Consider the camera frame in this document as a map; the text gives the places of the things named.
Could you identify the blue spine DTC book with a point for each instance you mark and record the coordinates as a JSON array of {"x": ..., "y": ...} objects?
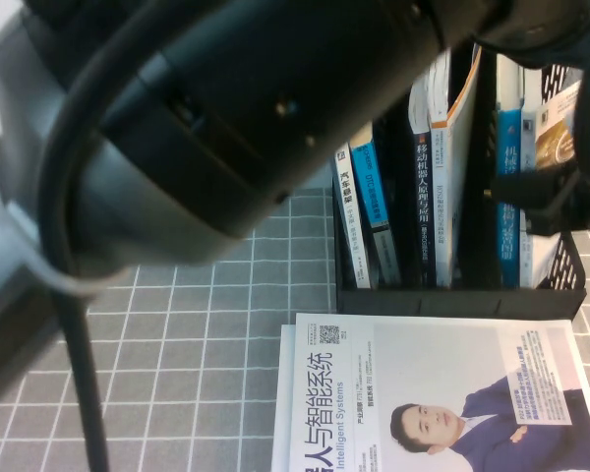
[{"x": 371, "y": 196}]

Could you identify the white orange ROS book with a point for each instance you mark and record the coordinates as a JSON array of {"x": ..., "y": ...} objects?
[{"x": 442, "y": 206}]

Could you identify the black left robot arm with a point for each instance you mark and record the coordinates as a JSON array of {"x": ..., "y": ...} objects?
[{"x": 226, "y": 123}]

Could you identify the dark navy spine book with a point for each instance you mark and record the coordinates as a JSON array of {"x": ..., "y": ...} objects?
[{"x": 423, "y": 196}]

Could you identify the black mesh book stand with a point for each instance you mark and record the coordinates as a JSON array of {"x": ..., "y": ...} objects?
[{"x": 423, "y": 300}]

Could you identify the white zip tie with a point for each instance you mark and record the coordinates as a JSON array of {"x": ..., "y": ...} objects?
[{"x": 64, "y": 286}]

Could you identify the self-driving car cover book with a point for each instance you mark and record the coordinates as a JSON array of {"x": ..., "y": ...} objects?
[{"x": 555, "y": 133}]

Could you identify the white spine paperback book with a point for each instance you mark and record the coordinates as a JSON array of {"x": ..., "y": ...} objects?
[{"x": 351, "y": 221}]

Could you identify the blue spine hardcover book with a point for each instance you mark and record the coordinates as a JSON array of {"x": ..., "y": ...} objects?
[{"x": 509, "y": 147}]

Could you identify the white magazine under stack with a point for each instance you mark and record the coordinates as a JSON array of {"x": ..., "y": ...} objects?
[{"x": 285, "y": 393}]

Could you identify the magazine with suited man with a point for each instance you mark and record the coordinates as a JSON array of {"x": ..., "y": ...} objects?
[{"x": 423, "y": 369}]

